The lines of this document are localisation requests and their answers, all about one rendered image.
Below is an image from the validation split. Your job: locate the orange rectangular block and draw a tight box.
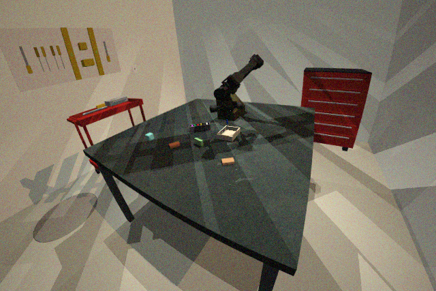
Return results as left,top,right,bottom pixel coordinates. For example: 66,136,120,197
169,142,180,148

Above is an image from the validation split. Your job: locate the green block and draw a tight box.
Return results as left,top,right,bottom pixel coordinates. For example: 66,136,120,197
194,138,204,147

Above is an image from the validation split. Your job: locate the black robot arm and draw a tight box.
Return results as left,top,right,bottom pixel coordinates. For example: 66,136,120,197
214,54,264,112

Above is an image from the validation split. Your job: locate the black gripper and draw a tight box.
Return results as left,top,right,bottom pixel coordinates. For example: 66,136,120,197
210,95,243,121

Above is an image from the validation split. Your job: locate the tan rectangular block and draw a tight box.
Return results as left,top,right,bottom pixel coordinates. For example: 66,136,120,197
222,158,234,165

